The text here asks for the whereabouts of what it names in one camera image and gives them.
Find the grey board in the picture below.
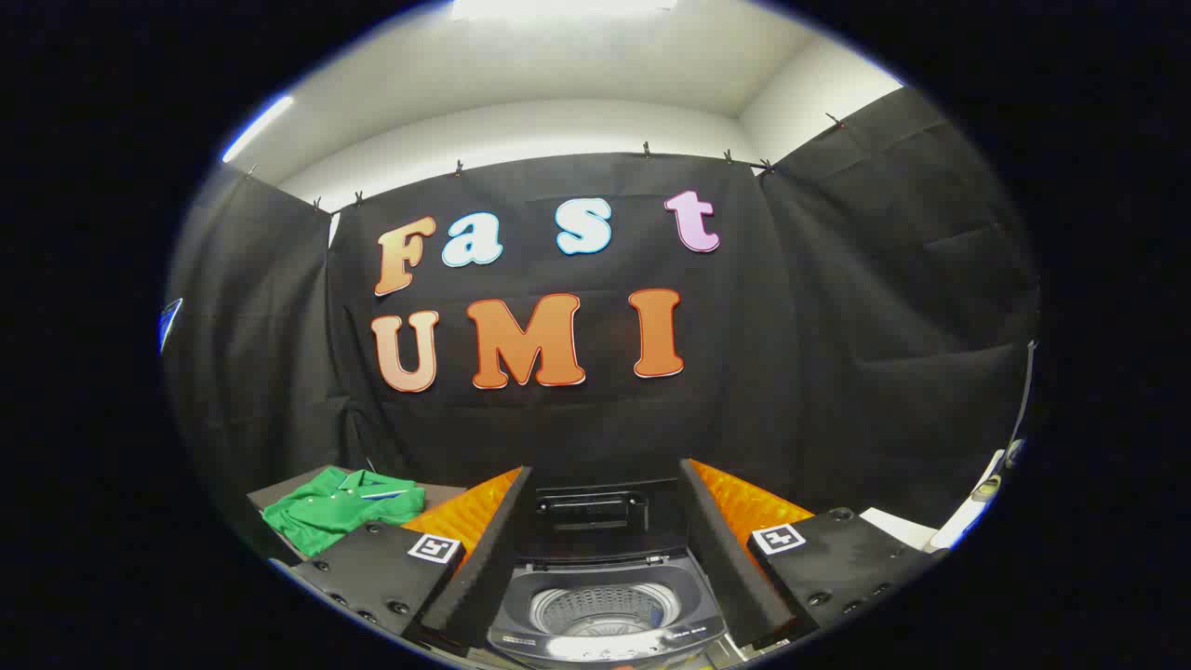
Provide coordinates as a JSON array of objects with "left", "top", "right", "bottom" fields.
[{"left": 247, "top": 463, "right": 471, "bottom": 567}]

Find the dark grey washing machine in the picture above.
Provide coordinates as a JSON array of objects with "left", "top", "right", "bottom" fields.
[{"left": 486, "top": 549, "right": 729, "bottom": 666}]

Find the dark glass washing machine lid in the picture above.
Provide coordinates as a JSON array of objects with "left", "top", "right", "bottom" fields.
[{"left": 533, "top": 479, "right": 687, "bottom": 561}]

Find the white paper sheet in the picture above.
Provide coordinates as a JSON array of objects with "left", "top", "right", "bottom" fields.
[{"left": 861, "top": 507, "right": 939, "bottom": 552}]

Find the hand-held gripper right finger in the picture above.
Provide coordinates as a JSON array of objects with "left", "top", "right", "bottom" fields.
[{"left": 679, "top": 458, "right": 950, "bottom": 652}]

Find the green polo shirt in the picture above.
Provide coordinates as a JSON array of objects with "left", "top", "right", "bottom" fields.
[{"left": 262, "top": 467, "right": 427, "bottom": 557}]

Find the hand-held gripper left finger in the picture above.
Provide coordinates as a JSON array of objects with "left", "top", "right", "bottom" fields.
[{"left": 290, "top": 465, "right": 534, "bottom": 657}]

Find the black backdrop cloth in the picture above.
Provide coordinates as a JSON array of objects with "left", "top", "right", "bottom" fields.
[{"left": 163, "top": 86, "right": 1041, "bottom": 559}]

